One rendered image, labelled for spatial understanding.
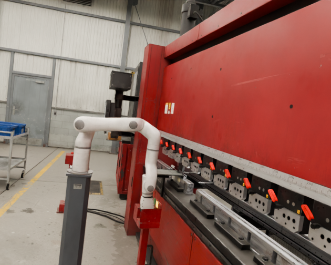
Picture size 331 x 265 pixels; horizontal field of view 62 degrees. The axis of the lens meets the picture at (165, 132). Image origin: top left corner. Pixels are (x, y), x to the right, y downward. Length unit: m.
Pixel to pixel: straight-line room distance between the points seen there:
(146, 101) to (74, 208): 1.58
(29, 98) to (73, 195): 7.56
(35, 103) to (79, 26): 2.79
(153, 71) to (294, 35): 2.11
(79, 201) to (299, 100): 1.61
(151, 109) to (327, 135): 2.36
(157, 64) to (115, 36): 6.31
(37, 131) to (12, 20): 3.42
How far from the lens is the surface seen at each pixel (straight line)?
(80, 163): 2.13
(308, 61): 1.34
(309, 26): 1.40
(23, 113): 9.62
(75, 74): 9.39
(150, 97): 3.26
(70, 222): 2.25
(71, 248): 2.33
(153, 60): 3.31
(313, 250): 1.66
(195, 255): 1.92
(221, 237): 1.66
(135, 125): 1.93
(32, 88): 9.55
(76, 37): 9.58
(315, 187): 1.23
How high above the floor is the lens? 1.52
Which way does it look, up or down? 4 degrees down
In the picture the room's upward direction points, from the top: 7 degrees clockwise
